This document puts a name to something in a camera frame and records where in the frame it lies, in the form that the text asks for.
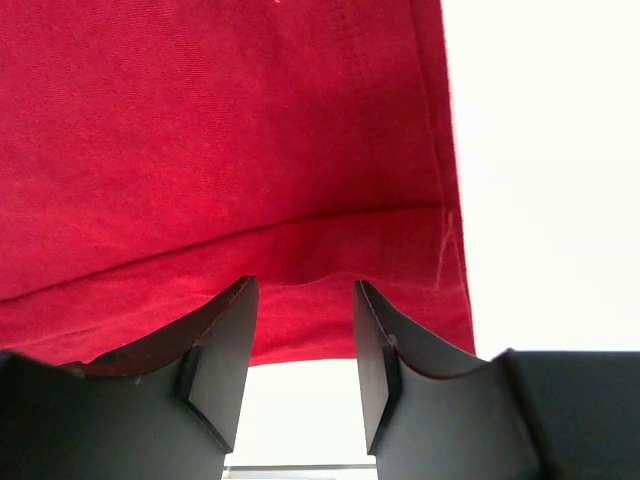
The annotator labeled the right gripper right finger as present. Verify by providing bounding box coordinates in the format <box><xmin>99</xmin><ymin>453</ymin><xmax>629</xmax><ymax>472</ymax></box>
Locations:
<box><xmin>353</xmin><ymin>281</ymin><xmax>639</xmax><ymax>479</ymax></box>

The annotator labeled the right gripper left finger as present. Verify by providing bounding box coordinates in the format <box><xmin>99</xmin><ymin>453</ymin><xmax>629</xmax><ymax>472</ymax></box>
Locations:
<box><xmin>1</xmin><ymin>277</ymin><xmax>259</xmax><ymax>479</ymax></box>

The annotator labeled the red t shirt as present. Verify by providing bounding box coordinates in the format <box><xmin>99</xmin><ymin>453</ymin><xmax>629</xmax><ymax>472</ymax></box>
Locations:
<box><xmin>1</xmin><ymin>1</ymin><xmax>475</xmax><ymax>365</ymax></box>

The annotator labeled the aluminium rail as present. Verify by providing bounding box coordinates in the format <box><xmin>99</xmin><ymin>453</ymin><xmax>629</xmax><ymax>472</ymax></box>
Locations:
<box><xmin>222</xmin><ymin>464</ymin><xmax>378</xmax><ymax>480</ymax></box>

